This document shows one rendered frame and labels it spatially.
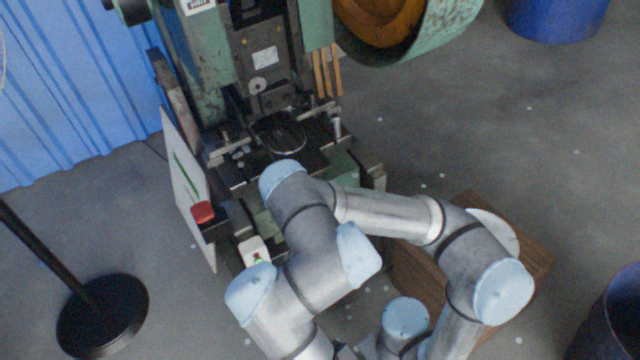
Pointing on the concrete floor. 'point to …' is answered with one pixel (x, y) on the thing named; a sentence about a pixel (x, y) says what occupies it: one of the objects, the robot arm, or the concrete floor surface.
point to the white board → (186, 180)
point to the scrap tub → (612, 321)
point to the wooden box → (529, 252)
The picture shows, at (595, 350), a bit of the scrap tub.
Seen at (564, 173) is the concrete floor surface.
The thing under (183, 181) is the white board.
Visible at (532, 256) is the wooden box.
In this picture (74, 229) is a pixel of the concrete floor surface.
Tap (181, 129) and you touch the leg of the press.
